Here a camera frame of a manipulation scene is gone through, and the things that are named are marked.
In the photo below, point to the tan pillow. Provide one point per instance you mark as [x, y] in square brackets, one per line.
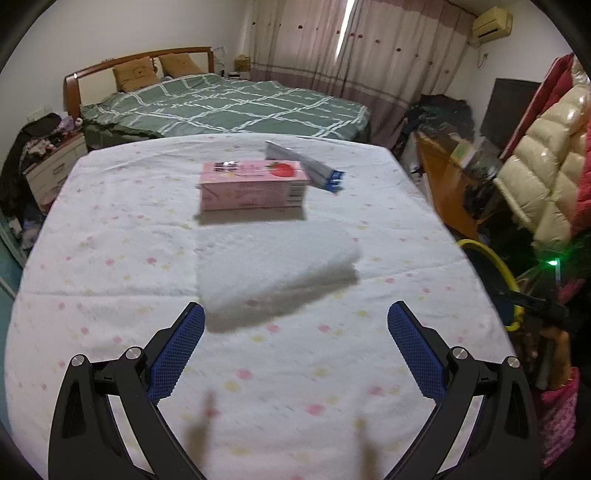
[181, 64]
[133, 74]

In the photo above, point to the white dotted tablecloth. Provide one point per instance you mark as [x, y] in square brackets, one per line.
[286, 378]

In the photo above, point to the dark clothes pile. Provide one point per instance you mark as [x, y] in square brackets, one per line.
[37, 134]

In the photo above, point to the person's right hand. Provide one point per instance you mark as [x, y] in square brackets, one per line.
[556, 355]

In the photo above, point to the person's right forearm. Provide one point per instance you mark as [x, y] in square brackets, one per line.
[561, 415]

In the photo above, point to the pink carton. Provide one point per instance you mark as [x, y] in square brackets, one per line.
[251, 189]

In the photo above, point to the red jacket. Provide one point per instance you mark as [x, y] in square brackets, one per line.
[559, 69]

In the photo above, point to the white tissue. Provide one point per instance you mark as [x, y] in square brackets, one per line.
[272, 267]

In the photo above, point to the white nightstand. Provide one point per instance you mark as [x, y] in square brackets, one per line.
[53, 170]

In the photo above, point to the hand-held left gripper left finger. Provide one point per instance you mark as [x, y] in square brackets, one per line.
[178, 355]

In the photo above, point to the white blue packet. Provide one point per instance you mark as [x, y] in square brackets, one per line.
[314, 168]

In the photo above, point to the greenish book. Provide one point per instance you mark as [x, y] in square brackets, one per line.
[464, 152]

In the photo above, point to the wooden desk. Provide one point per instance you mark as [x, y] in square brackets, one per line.
[443, 184]

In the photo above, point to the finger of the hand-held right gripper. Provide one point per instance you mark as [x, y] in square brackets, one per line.
[535, 305]

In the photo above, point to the dark clothes heap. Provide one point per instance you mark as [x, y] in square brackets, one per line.
[438, 115]

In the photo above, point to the cream puffy jacket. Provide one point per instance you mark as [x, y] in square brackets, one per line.
[545, 157]

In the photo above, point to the black television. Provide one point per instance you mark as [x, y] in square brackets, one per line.
[510, 110]

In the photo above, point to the air conditioner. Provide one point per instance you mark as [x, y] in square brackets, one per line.
[491, 25]

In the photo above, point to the wooden headboard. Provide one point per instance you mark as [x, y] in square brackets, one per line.
[71, 87]

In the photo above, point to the pink curtain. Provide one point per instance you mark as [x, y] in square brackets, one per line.
[397, 69]

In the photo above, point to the small woven basket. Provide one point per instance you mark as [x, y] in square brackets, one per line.
[242, 62]

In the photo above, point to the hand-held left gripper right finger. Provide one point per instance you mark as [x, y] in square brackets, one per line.
[415, 355]

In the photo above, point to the green checked bed blanket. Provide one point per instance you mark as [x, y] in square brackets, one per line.
[231, 106]

